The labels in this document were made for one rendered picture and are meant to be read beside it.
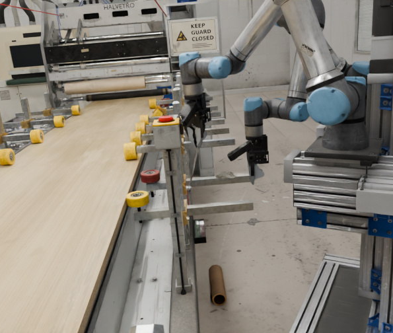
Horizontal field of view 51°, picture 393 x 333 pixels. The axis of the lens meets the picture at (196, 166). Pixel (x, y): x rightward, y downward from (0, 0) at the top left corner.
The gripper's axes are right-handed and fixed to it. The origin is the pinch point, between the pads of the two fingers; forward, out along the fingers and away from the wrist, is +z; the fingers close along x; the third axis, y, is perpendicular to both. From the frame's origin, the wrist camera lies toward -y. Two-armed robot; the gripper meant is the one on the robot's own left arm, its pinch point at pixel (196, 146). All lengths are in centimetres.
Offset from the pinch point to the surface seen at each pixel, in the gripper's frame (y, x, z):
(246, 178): 15.3, -12.6, 18.7
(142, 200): -30.0, 4.5, 10.4
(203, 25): 220, 136, -33
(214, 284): 34, 24, 98
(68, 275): -76, -12, 6
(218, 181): 8.4, -3.1, 18.3
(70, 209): -47, 22, 9
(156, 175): -7.0, 16.8, 11.9
